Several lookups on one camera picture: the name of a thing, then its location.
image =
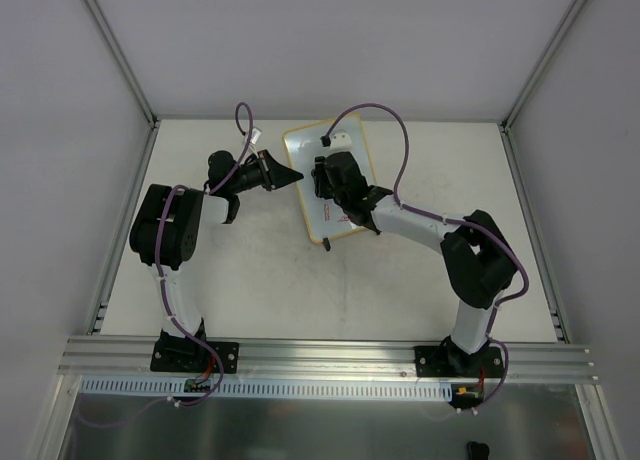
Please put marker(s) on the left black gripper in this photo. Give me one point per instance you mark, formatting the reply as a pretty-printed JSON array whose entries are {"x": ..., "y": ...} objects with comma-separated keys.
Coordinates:
[{"x": 268, "y": 172}]

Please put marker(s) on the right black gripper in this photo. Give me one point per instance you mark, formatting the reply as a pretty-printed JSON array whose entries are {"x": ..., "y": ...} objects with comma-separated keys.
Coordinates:
[{"x": 322, "y": 178}]

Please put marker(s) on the yellow framed whiteboard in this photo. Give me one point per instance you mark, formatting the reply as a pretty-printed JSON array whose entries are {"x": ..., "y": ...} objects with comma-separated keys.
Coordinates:
[{"x": 323, "y": 218}]

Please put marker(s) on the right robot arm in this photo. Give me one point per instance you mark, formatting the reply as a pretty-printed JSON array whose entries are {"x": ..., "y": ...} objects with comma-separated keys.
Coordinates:
[{"x": 479, "y": 262}]

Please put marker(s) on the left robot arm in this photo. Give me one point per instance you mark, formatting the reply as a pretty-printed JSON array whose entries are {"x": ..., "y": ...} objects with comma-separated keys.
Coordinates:
[{"x": 166, "y": 229}]

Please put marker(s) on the black object bottom edge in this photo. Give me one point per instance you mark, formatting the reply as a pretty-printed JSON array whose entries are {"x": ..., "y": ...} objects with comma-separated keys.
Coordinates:
[{"x": 477, "y": 451}]

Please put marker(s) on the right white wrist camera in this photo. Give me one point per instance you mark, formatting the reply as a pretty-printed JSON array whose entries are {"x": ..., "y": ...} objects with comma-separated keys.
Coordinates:
[{"x": 340, "y": 140}]

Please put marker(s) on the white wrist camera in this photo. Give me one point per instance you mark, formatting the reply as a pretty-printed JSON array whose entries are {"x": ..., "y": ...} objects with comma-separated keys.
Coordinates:
[
  {"x": 340, "y": 140},
  {"x": 251, "y": 139}
]

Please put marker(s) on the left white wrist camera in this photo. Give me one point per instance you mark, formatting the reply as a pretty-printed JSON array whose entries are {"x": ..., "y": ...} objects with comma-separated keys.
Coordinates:
[{"x": 251, "y": 139}]

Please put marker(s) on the left aluminium frame post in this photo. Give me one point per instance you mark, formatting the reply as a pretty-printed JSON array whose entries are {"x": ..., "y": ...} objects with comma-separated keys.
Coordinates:
[{"x": 117, "y": 53}]

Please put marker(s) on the aluminium frame post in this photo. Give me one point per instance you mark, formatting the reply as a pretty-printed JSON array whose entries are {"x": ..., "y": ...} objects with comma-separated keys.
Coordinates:
[
  {"x": 117, "y": 53},
  {"x": 550, "y": 50}
]

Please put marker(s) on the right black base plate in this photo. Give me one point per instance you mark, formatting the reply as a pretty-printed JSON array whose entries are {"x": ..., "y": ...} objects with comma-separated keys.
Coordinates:
[{"x": 441, "y": 362}]

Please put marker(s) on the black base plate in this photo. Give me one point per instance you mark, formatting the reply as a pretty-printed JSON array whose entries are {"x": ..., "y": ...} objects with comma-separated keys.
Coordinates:
[
  {"x": 182, "y": 355},
  {"x": 441, "y": 362}
]

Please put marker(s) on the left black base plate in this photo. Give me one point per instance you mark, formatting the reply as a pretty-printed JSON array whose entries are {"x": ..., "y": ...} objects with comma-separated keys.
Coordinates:
[{"x": 182, "y": 355}]

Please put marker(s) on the white slotted cable duct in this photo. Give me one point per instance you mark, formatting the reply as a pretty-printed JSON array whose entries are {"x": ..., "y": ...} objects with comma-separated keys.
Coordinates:
[{"x": 412, "y": 390}]

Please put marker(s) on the aluminium mounting rail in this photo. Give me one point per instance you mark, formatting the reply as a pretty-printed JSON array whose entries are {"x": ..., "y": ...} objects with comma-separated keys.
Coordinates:
[{"x": 556, "y": 363}]

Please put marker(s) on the right aluminium frame post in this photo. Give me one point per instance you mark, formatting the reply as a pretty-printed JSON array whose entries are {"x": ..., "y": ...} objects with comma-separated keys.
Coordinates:
[{"x": 550, "y": 50}]

